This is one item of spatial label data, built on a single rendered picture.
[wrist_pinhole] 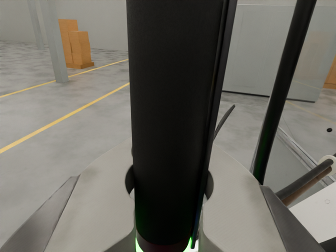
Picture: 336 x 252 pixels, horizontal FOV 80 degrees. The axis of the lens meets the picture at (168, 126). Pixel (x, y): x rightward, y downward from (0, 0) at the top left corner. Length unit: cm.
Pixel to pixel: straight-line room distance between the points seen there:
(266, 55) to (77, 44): 611
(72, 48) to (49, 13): 244
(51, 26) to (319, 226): 615
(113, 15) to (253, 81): 1028
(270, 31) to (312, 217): 520
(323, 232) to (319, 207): 5
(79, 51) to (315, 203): 811
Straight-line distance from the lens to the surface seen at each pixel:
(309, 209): 57
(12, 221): 234
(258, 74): 567
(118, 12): 1387
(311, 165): 121
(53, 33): 624
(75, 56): 840
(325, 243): 33
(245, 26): 553
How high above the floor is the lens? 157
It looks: 27 degrees down
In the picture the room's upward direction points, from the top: 3 degrees clockwise
